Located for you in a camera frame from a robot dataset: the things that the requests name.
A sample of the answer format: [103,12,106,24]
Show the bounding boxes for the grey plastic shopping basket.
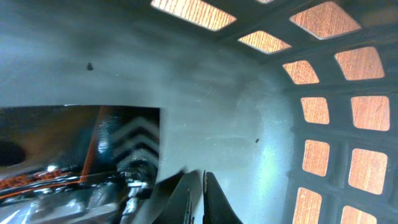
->
[1,0,397,223]

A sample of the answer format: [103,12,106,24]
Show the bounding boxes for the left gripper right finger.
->
[203,171,243,224]

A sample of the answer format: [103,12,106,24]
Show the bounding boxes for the black red packaged item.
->
[1,105,161,223]

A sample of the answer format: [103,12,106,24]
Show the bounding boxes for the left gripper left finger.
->
[152,170,203,224]

